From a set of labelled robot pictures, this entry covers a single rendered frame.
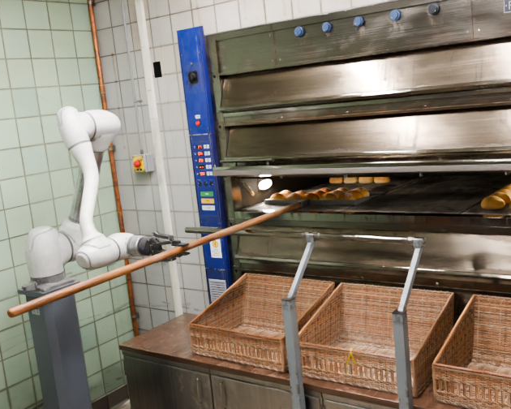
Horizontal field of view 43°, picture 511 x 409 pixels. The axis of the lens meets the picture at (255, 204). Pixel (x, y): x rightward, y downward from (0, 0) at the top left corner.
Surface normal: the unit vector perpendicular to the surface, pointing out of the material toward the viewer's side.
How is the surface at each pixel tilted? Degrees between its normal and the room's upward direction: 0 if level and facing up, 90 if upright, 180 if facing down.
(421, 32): 90
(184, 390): 90
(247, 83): 68
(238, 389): 90
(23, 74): 90
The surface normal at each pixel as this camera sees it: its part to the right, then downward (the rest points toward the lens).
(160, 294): -0.58, 0.19
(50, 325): 0.16, 0.15
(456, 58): -0.62, -0.16
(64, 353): 0.81, 0.01
